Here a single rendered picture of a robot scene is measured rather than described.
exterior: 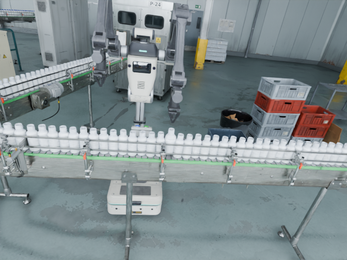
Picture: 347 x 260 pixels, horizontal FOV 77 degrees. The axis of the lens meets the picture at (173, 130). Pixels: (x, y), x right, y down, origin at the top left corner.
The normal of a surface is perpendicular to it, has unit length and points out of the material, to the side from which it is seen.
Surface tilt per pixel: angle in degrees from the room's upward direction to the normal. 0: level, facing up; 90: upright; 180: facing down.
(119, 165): 90
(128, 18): 90
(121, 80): 90
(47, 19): 90
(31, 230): 0
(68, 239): 0
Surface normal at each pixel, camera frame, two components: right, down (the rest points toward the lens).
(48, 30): -0.23, 0.44
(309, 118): 0.13, 0.48
